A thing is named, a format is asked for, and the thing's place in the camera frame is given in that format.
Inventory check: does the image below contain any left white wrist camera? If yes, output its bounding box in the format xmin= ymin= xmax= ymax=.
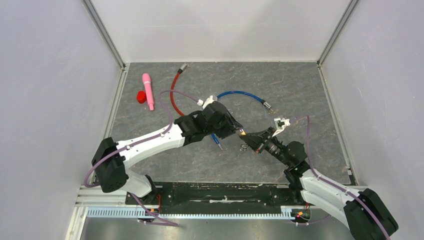
xmin=197 ymin=95 xmax=218 ymax=109

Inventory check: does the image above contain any pink cylindrical tube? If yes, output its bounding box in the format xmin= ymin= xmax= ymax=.
xmin=142 ymin=73 xmax=155 ymax=111

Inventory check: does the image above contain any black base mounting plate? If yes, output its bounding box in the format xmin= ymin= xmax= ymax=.
xmin=139 ymin=181 xmax=307 ymax=215

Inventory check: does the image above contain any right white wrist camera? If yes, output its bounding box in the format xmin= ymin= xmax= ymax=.
xmin=272 ymin=117 xmax=291 ymax=137

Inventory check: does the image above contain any blue slotted cable duct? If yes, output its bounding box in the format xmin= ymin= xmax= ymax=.
xmin=86 ymin=206 xmax=296 ymax=220

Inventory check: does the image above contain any blue cable lock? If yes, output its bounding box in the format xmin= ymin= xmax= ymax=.
xmin=210 ymin=90 xmax=273 ymax=151

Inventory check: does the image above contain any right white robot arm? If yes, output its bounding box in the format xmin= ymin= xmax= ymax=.
xmin=239 ymin=127 xmax=399 ymax=240

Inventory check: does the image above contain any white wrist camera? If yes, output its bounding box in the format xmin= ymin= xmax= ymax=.
xmin=272 ymin=117 xmax=291 ymax=137
xmin=197 ymin=95 xmax=218 ymax=109

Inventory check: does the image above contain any small black key bunch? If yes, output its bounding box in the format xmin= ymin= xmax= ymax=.
xmin=240 ymin=144 xmax=249 ymax=151

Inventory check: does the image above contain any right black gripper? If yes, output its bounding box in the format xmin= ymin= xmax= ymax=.
xmin=240 ymin=126 xmax=291 ymax=167

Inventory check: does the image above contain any red round cap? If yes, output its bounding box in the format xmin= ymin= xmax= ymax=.
xmin=136 ymin=90 xmax=147 ymax=104

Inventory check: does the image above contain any red cable lock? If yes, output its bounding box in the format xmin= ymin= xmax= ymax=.
xmin=170 ymin=62 xmax=186 ymax=117

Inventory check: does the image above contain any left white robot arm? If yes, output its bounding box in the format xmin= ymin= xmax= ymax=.
xmin=89 ymin=101 xmax=243 ymax=204

